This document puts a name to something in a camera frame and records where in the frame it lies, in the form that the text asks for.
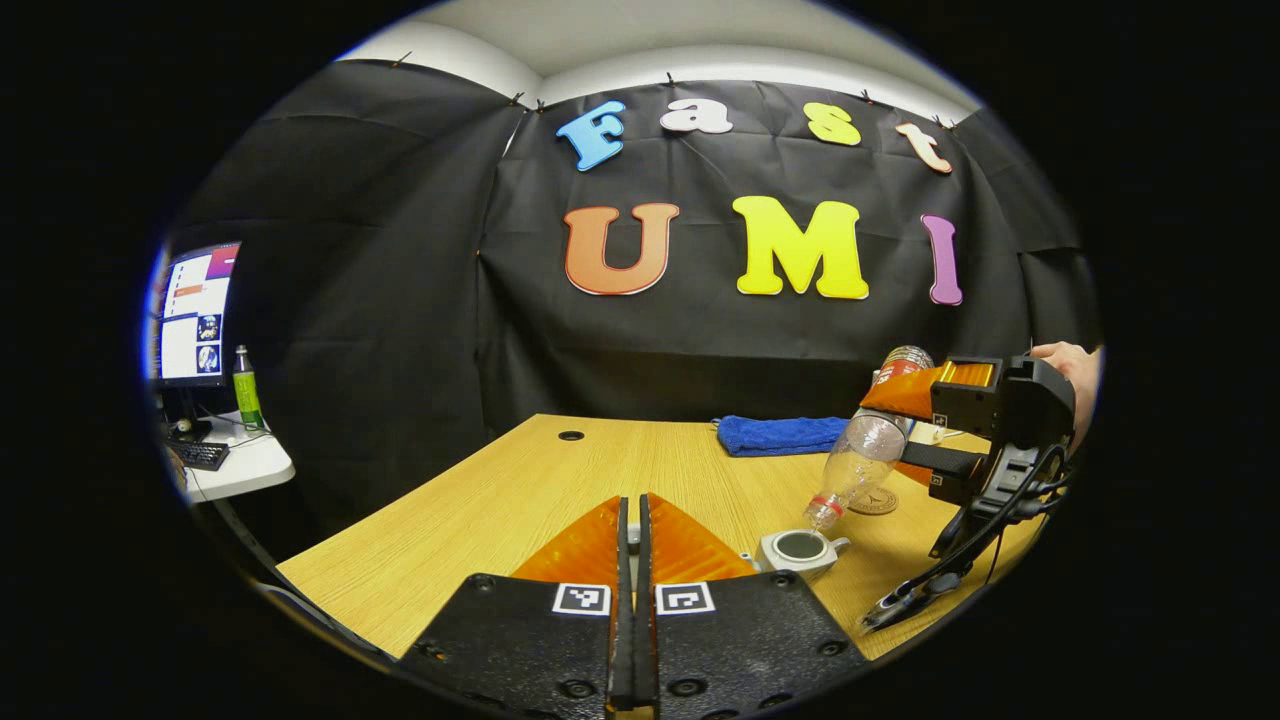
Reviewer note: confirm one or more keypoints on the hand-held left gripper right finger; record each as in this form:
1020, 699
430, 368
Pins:
730, 640

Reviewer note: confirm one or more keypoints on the blue towel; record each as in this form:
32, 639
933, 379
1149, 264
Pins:
785, 435

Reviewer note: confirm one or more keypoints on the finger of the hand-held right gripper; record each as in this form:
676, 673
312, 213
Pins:
945, 462
965, 400

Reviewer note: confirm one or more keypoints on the white toaster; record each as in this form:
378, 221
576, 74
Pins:
935, 432

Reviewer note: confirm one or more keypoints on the round brown coaster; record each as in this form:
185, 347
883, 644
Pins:
878, 503

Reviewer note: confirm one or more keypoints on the clear plastic water bottle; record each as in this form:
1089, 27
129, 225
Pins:
865, 455

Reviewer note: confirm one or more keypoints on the green drink bottle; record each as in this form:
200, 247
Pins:
248, 395

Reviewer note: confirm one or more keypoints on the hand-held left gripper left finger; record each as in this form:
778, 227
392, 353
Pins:
545, 640

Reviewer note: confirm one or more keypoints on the white teacup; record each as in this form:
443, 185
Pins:
800, 550

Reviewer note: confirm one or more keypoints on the white side table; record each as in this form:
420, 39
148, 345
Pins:
250, 468

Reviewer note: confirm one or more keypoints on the black backdrop cloth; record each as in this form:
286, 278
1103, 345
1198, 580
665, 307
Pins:
400, 300

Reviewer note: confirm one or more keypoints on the black keyboard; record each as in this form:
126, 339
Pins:
200, 455

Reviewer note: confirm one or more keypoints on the computer monitor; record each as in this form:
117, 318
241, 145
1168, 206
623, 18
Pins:
198, 315

